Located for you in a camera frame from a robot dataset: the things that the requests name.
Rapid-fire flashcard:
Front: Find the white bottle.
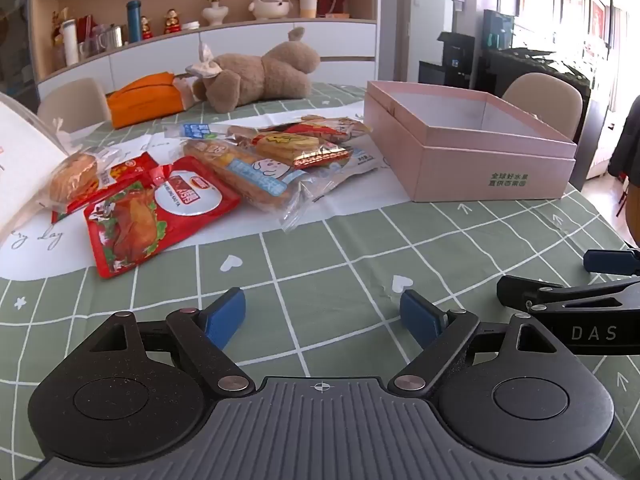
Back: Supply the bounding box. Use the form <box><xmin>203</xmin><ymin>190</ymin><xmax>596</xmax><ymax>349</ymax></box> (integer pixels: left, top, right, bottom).
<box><xmin>61</xmin><ymin>19</ymin><xmax>80</xmax><ymax>66</ymax></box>

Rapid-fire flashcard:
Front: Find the yellow-red ball snack packet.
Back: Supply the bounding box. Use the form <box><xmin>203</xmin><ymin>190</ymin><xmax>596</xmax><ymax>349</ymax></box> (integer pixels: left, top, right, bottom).
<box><xmin>270</xmin><ymin>115</ymin><xmax>373</xmax><ymax>147</ymax></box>

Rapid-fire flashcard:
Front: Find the bread bun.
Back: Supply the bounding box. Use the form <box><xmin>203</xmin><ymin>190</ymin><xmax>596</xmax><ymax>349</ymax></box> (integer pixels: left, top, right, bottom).
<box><xmin>47</xmin><ymin>147</ymin><xmax>108</xmax><ymax>211</ymax></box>

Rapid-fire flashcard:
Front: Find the blue thermos bottle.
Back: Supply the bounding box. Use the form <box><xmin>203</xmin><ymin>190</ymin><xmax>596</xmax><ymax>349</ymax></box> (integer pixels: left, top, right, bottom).
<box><xmin>126</xmin><ymin>1</ymin><xmax>143</xmax><ymax>43</ymax></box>

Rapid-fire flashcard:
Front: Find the small red snack packet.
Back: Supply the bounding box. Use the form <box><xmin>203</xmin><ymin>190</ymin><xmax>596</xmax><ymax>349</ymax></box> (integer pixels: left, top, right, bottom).
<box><xmin>51</xmin><ymin>152</ymin><xmax>162</xmax><ymax>224</ymax></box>

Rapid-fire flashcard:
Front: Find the black water dispenser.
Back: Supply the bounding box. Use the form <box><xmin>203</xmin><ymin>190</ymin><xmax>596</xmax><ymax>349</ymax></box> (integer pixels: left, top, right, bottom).
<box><xmin>419</xmin><ymin>31</ymin><xmax>476</xmax><ymax>86</ymax></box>

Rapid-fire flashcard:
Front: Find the white printed table runner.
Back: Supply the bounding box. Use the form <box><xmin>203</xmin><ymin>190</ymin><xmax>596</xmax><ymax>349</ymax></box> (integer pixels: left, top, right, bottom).
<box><xmin>0</xmin><ymin>100</ymin><xmax>416</xmax><ymax>281</ymax></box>

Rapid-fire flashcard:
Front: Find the person's right forearm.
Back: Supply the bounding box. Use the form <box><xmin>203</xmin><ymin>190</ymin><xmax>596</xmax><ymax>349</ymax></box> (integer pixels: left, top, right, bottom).
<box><xmin>607</xmin><ymin>94</ymin><xmax>640</xmax><ymax>250</ymax></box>

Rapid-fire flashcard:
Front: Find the black fish tank cabinet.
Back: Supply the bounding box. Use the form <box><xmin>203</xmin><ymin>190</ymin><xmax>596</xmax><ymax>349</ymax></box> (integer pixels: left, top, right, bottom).
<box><xmin>475</xmin><ymin>47</ymin><xmax>601</xmax><ymax>106</ymax></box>

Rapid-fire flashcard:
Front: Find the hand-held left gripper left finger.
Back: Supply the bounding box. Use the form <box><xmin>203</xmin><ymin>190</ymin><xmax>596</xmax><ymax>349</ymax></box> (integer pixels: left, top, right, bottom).
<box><xmin>87</xmin><ymin>287</ymin><xmax>256</xmax><ymax>396</ymax></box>

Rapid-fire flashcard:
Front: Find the white rabbit-shaped pot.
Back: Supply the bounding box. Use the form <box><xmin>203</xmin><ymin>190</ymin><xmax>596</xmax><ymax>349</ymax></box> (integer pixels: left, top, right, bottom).
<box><xmin>248</xmin><ymin>0</ymin><xmax>292</xmax><ymax>21</ymax></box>

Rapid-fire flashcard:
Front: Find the chocolate cake blue-end packet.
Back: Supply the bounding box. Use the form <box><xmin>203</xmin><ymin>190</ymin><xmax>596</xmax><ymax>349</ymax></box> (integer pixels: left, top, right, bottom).
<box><xmin>162</xmin><ymin>121</ymin><xmax>261</xmax><ymax>143</ymax></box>

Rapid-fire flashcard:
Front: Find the brown teddy bear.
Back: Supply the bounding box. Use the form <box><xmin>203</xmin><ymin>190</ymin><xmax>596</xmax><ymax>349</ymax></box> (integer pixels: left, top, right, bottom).
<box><xmin>186</xmin><ymin>27</ymin><xmax>321</xmax><ymax>113</ymax></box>

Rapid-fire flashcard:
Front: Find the white sideboard cabinet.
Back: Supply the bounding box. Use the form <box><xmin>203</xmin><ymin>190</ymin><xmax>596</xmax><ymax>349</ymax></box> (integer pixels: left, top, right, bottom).
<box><xmin>37</xmin><ymin>19</ymin><xmax>377</xmax><ymax>88</ymax></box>

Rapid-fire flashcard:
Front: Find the red chicken leg packet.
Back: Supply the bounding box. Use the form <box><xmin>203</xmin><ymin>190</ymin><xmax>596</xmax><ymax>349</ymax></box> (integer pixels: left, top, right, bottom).
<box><xmin>82</xmin><ymin>156</ymin><xmax>242</xmax><ymax>279</ymax></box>

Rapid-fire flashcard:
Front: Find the dark glass cabinet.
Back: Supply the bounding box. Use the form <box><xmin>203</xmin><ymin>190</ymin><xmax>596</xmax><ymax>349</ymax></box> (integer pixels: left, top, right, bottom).
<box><xmin>0</xmin><ymin>0</ymin><xmax>40</xmax><ymax>111</ymax></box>

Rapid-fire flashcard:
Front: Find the yellow cracker packet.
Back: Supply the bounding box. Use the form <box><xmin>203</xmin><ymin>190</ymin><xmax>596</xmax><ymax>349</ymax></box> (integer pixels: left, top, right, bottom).
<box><xmin>255</xmin><ymin>131</ymin><xmax>354</xmax><ymax>168</ymax></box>

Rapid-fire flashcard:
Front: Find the white gift bag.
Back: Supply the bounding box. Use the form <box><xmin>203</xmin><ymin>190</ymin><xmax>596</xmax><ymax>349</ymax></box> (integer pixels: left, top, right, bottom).
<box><xmin>0</xmin><ymin>92</ymin><xmax>68</xmax><ymax>241</ymax></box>

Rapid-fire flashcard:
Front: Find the white vase with flowers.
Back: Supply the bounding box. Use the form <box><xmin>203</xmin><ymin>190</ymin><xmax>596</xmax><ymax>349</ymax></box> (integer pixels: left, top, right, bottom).
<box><xmin>201</xmin><ymin>0</ymin><xmax>228</xmax><ymax>27</ymax></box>

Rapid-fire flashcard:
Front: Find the long bread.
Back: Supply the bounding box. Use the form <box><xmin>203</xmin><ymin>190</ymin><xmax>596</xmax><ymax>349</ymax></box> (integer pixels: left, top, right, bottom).
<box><xmin>182</xmin><ymin>137</ymin><xmax>311</xmax><ymax>233</ymax></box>

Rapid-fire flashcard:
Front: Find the beige chair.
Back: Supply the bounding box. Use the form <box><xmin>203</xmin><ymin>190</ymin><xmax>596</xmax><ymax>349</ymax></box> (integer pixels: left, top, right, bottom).
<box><xmin>37</xmin><ymin>78</ymin><xmax>112</xmax><ymax>133</ymax></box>
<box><xmin>501</xmin><ymin>72</ymin><xmax>584</xmax><ymax>141</ymax></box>

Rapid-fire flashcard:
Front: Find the pink cardboard box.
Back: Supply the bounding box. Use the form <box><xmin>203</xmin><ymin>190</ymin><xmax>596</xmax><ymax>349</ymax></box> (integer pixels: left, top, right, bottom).
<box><xmin>363</xmin><ymin>80</ymin><xmax>578</xmax><ymax>203</ymax></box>

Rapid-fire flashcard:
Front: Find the orange tissue pouch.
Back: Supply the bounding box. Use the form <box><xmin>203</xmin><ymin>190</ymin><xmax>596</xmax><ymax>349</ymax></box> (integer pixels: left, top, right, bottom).
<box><xmin>106</xmin><ymin>72</ymin><xmax>188</xmax><ymax>129</ymax></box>

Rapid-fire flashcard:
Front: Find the steel cup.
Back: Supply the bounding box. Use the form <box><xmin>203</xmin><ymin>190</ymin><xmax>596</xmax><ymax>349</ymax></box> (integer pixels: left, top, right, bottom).
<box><xmin>102</xmin><ymin>24</ymin><xmax>126</xmax><ymax>51</ymax></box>

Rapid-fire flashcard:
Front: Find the green checked tablecloth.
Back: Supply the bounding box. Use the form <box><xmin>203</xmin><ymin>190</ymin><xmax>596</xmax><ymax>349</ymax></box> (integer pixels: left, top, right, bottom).
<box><xmin>0</xmin><ymin>82</ymin><xmax>640</xmax><ymax>461</ymax></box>

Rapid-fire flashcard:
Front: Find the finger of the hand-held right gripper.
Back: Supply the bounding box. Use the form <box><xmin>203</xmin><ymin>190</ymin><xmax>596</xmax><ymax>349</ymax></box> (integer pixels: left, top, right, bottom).
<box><xmin>584</xmin><ymin>249</ymin><xmax>640</xmax><ymax>277</ymax></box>
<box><xmin>496</xmin><ymin>275</ymin><xmax>640</xmax><ymax>313</ymax></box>

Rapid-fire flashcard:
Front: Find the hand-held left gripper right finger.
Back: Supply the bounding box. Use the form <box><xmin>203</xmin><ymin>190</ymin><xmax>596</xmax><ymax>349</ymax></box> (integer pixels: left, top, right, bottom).
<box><xmin>392</xmin><ymin>290</ymin><xmax>556</xmax><ymax>393</ymax></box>

